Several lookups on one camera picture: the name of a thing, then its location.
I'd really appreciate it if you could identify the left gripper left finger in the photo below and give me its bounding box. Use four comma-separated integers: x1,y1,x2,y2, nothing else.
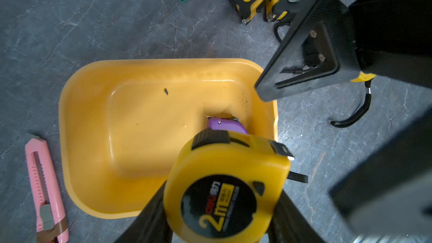
115,182,173,243

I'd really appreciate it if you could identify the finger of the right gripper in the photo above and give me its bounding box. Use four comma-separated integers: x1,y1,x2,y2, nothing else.
330,110,432,237

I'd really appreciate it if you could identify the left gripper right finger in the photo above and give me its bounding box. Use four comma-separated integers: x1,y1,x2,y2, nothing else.
267,191,324,243

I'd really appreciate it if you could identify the small yellow tape measure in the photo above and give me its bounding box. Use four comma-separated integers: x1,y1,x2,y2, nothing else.
330,71,378,129

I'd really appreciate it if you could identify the yellow plastic storage box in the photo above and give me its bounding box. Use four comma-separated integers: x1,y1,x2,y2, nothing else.
58,58,279,219

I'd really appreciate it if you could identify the yellow 2m tape measure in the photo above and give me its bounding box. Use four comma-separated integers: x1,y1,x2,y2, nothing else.
163,128,308,243

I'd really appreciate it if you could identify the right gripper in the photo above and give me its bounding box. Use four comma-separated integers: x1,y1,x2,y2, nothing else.
255,0,432,102

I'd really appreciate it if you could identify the purple tape measure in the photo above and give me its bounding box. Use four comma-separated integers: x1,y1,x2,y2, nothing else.
207,116,248,134

